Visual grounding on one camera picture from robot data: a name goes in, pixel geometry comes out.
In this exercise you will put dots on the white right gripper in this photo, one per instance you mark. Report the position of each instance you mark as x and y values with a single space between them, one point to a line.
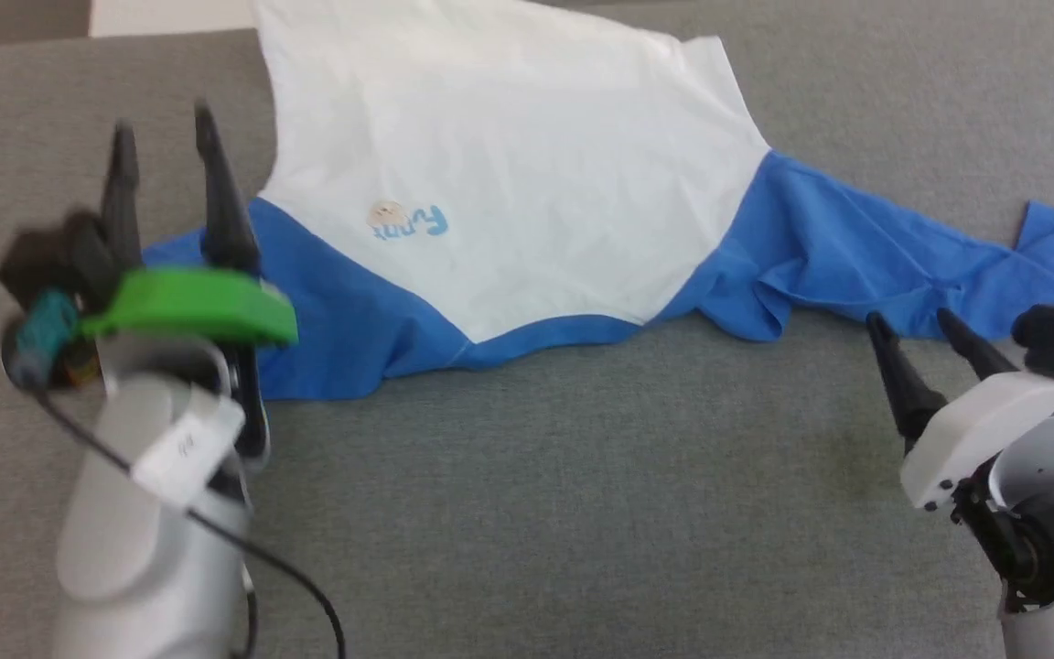
975 430

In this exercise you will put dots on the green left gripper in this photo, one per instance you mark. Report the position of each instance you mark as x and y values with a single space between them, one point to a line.
198 302

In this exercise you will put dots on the blue and white t-shirt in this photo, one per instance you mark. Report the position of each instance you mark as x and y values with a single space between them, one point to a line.
509 165

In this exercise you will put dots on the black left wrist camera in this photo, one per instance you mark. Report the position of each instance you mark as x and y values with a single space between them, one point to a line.
51 261

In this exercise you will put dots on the white box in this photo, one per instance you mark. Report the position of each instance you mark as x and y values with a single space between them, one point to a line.
170 16

